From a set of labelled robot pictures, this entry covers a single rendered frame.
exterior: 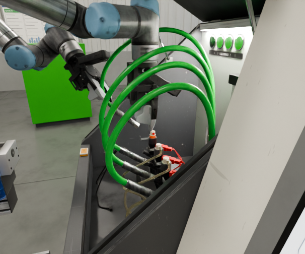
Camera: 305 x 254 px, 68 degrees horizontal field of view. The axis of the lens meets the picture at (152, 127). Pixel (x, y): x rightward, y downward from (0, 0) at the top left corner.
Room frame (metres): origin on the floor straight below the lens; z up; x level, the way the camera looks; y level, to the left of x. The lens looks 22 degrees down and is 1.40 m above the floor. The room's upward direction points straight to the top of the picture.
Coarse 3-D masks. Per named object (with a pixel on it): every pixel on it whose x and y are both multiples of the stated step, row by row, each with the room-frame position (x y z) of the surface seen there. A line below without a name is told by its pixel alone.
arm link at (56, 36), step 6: (48, 24) 0.88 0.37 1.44; (48, 30) 0.87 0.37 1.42; (54, 30) 0.86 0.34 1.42; (60, 30) 0.87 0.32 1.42; (48, 36) 0.86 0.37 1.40; (54, 36) 0.86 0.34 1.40; (60, 36) 0.85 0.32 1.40; (66, 36) 0.86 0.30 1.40; (72, 36) 0.88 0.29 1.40; (48, 42) 0.86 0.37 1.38; (54, 42) 0.86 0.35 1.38; (60, 42) 0.84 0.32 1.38; (54, 48) 0.86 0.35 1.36
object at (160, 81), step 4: (152, 76) 0.65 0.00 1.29; (156, 76) 0.65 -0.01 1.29; (160, 76) 0.68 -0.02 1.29; (152, 80) 0.65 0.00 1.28; (156, 80) 0.65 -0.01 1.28; (160, 80) 0.65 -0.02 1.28; (164, 80) 0.65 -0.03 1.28; (160, 84) 0.65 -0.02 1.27; (164, 84) 0.66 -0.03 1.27; (168, 92) 0.67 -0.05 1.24; (172, 92) 0.66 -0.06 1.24; (176, 92) 0.67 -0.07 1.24; (176, 96) 0.67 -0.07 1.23
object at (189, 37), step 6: (162, 30) 0.73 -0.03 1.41; (168, 30) 0.73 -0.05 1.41; (174, 30) 0.73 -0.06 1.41; (180, 30) 0.72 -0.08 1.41; (186, 36) 0.72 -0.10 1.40; (192, 36) 0.72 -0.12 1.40; (126, 42) 0.75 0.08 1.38; (192, 42) 0.72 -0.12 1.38; (198, 42) 0.72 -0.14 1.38; (120, 48) 0.76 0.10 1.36; (198, 48) 0.71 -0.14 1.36; (114, 54) 0.76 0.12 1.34; (204, 54) 0.71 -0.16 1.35; (108, 60) 0.76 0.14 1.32; (108, 66) 0.77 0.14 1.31; (210, 66) 0.71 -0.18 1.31; (102, 72) 0.77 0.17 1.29; (210, 72) 0.71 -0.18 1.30; (102, 78) 0.77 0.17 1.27; (102, 84) 0.77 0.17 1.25; (108, 102) 0.77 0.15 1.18
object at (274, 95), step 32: (288, 0) 0.29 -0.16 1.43; (256, 32) 0.33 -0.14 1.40; (288, 32) 0.27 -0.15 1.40; (256, 64) 0.30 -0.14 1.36; (288, 64) 0.25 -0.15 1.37; (256, 96) 0.28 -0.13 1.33; (288, 96) 0.23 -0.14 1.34; (224, 128) 0.32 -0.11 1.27; (256, 128) 0.26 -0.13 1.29; (288, 128) 0.22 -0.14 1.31; (224, 160) 0.29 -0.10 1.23; (256, 160) 0.24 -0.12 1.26; (224, 192) 0.26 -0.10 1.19; (256, 192) 0.22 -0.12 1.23; (192, 224) 0.30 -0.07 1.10; (224, 224) 0.24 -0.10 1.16; (256, 224) 0.20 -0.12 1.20
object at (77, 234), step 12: (84, 156) 0.80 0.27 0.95; (84, 168) 0.71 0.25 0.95; (84, 180) 0.64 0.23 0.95; (84, 192) 0.58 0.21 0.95; (72, 204) 0.52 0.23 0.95; (84, 204) 0.52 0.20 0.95; (72, 216) 0.48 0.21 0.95; (84, 216) 0.48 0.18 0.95; (72, 228) 0.43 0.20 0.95; (84, 228) 0.44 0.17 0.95; (72, 240) 0.40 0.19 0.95; (84, 240) 0.41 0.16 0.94; (72, 252) 0.37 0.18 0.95; (84, 252) 0.40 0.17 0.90
